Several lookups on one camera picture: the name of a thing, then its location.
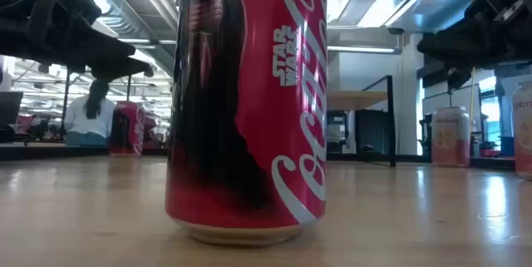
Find yellow cable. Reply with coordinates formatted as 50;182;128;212
468;0;477;121

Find dark background cabinet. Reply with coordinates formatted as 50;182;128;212
356;109;391;155

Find pink Spindrift can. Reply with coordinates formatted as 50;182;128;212
431;106;471;168
511;82;532;179

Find dark background monitor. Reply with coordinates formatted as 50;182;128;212
0;91;24;126

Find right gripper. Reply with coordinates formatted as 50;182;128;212
417;0;532;91

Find red Coca-Cola can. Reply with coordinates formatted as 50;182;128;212
165;0;328;246
109;101;146;158

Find person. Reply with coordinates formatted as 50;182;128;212
63;78;116;146

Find wooden shelf with black legs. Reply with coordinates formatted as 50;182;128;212
327;74;397;168

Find silver ventilation duct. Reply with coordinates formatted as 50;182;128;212
70;0;180;72

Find black metal rig frame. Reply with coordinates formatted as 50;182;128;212
61;69;133;139

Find ceiling light strip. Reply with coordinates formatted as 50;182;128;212
327;45;402;55

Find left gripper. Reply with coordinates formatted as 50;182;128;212
0;0;154;82

